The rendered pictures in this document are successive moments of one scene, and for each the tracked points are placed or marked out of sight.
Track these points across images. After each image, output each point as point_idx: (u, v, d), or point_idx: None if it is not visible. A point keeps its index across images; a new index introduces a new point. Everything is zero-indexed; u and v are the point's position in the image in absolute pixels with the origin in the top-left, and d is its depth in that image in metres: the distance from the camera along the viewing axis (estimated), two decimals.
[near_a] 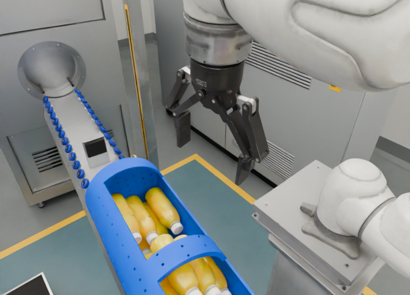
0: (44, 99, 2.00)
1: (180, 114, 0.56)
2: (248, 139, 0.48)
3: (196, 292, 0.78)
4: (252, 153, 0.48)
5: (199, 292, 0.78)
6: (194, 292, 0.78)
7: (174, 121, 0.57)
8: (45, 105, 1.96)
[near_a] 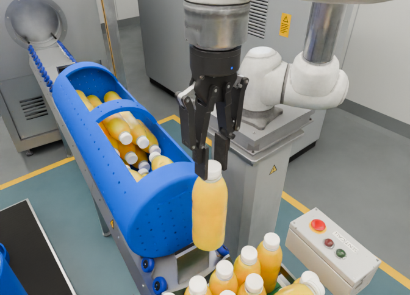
0: (28, 46, 2.26)
1: (222, 133, 0.56)
2: (197, 131, 0.51)
3: (126, 133, 1.04)
4: None
5: (129, 133, 1.04)
6: (125, 133, 1.04)
7: None
8: (29, 51, 2.21)
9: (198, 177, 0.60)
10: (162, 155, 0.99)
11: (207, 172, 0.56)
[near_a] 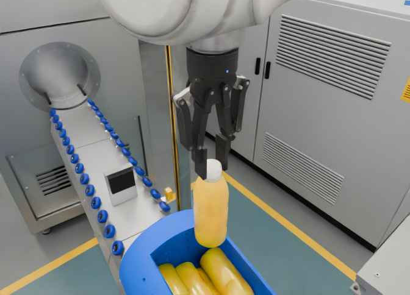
0: (50, 111, 1.66)
1: (222, 134, 0.56)
2: (194, 132, 0.51)
3: None
4: None
5: None
6: None
7: None
8: (52, 119, 1.61)
9: (199, 175, 0.60)
10: None
11: (207, 172, 0.57)
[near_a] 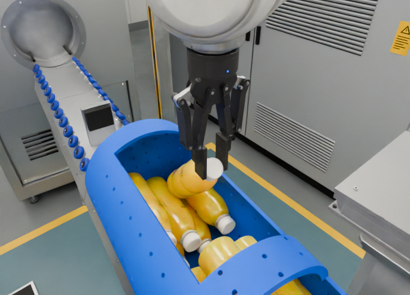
0: (34, 67, 1.63)
1: (222, 134, 0.56)
2: (194, 132, 0.51)
3: None
4: None
5: None
6: None
7: None
8: (35, 74, 1.58)
9: None
10: None
11: (208, 176, 0.57)
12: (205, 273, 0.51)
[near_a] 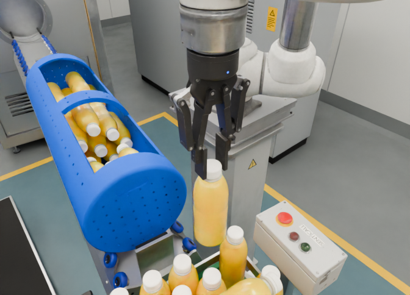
0: (12, 41, 2.23)
1: (222, 134, 0.56)
2: (195, 133, 0.51)
3: (94, 124, 1.00)
4: None
5: (96, 125, 1.01)
6: (93, 124, 1.00)
7: None
8: (13, 46, 2.18)
9: (79, 90, 1.28)
10: (129, 147, 0.96)
11: None
12: (69, 110, 1.11)
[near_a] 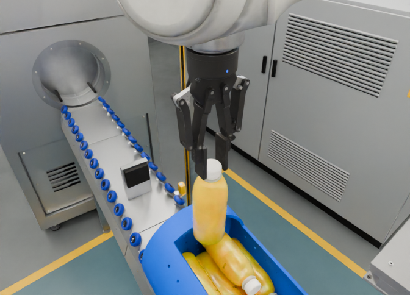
0: (62, 108, 1.69)
1: (222, 134, 0.56)
2: (194, 132, 0.51)
3: None
4: None
5: None
6: None
7: None
8: (64, 116, 1.64)
9: (241, 278, 0.74)
10: None
11: None
12: None
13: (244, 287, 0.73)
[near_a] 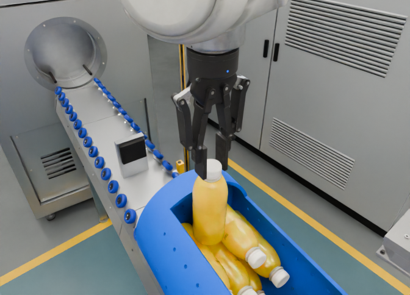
0: (56, 89, 1.62)
1: (222, 134, 0.56)
2: (195, 132, 0.51)
3: None
4: None
5: None
6: None
7: None
8: (58, 96, 1.57)
9: (244, 248, 0.67)
10: None
11: (253, 268, 0.67)
12: None
13: (248, 258, 0.67)
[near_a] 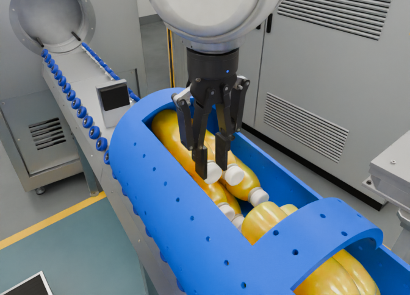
0: (43, 52, 1.59)
1: (222, 134, 0.56)
2: (195, 132, 0.51)
3: None
4: None
5: None
6: None
7: None
8: (44, 58, 1.54)
9: None
10: None
11: (230, 184, 0.63)
12: (251, 240, 0.47)
13: (224, 174, 0.63)
